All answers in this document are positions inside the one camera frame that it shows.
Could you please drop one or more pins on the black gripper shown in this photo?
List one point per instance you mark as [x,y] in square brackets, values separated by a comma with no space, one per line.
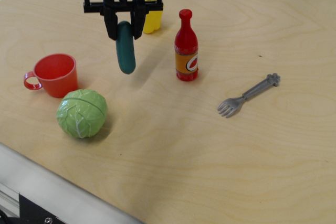
[109,9]

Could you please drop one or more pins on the dark green toy cucumber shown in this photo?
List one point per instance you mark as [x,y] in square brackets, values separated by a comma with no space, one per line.
[125,48]

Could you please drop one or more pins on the red plastic cup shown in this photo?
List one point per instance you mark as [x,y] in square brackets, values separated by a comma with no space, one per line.
[56,74]

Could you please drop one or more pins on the yellow toy bell pepper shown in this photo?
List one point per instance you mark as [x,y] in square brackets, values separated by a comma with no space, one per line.
[152,21]

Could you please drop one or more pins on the red toy ketchup bottle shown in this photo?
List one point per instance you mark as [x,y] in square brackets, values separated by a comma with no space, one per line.
[186,49]

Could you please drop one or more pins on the green toy cabbage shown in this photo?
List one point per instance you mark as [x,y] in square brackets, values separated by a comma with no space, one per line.
[82,113]

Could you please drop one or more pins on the grey plastic toy fork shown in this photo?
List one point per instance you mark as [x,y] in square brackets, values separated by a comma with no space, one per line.
[231,106]

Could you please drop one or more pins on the black metal bracket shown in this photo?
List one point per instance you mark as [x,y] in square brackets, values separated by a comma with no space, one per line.
[29,212]

